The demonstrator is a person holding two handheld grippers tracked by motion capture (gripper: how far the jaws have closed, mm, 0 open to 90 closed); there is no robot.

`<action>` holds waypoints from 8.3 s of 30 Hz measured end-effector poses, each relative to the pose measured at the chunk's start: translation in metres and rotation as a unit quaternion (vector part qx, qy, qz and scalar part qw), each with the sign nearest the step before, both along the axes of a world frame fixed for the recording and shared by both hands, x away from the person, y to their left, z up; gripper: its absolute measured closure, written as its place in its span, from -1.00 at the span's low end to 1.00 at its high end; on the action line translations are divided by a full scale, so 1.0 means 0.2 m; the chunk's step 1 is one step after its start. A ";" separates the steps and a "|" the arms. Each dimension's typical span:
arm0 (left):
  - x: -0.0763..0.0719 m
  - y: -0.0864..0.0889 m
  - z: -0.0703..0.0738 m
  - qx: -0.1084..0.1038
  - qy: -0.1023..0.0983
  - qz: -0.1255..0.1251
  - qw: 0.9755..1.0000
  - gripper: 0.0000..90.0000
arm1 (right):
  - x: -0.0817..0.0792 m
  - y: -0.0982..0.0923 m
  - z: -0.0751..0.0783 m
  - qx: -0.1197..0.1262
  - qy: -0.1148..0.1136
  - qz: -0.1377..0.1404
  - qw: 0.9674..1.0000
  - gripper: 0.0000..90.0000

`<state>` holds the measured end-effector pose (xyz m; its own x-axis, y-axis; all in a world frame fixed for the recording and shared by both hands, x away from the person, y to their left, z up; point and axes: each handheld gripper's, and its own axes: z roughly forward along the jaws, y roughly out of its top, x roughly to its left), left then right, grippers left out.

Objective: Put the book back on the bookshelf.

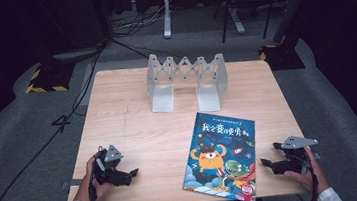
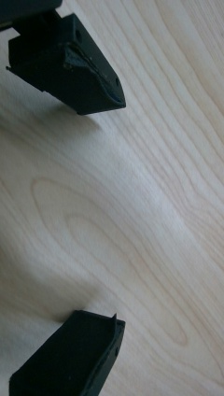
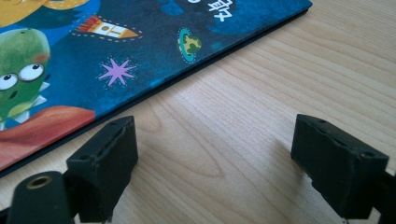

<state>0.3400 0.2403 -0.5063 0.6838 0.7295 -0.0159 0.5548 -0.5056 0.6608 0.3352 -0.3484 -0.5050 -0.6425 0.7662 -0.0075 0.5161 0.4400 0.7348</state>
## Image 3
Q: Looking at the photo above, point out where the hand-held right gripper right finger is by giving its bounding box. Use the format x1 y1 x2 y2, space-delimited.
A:
290 113 390 220

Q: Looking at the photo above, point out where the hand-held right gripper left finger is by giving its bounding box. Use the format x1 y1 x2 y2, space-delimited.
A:
65 115 139 224

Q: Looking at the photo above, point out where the blue illustrated children's book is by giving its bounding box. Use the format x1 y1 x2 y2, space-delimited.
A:
0 0 314 179

